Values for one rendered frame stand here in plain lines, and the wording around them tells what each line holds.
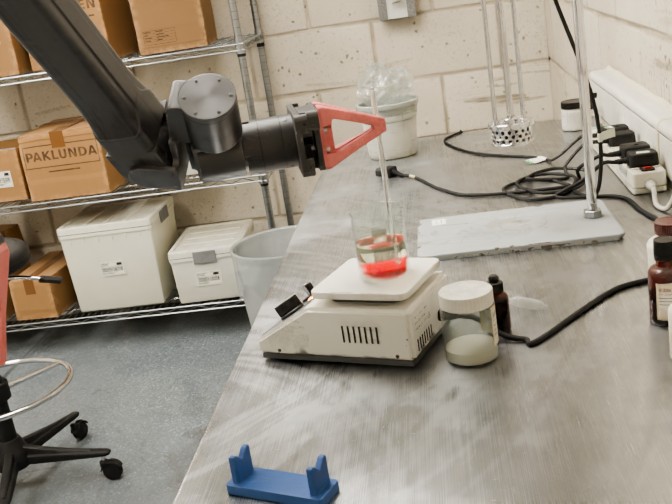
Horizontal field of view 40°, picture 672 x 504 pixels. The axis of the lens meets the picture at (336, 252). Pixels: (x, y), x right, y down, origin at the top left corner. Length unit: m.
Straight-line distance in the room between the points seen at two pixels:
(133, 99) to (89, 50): 0.08
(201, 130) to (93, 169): 2.35
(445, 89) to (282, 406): 2.56
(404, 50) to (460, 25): 0.22
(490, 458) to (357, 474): 0.12
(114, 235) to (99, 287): 0.21
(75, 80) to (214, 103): 0.13
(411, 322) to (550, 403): 0.18
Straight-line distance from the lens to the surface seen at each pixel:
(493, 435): 0.89
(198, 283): 3.28
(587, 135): 1.44
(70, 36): 0.87
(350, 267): 1.12
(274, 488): 0.84
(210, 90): 0.93
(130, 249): 3.33
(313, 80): 3.48
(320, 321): 1.06
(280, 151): 0.98
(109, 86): 0.91
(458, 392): 0.98
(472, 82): 3.46
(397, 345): 1.03
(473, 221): 1.52
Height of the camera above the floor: 1.18
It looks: 17 degrees down
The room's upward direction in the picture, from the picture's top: 9 degrees counter-clockwise
